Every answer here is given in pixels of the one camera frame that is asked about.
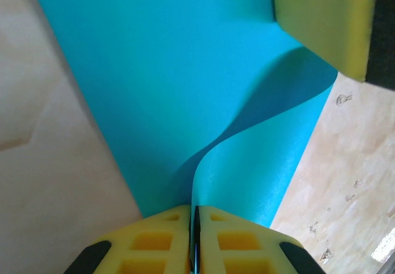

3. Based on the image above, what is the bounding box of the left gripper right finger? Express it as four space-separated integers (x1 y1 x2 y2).
198 204 328 274

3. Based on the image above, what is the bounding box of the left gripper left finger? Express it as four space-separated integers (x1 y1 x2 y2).
63 204 194 274

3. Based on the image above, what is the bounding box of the teal paper sheet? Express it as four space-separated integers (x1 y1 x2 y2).
26 0 336 229

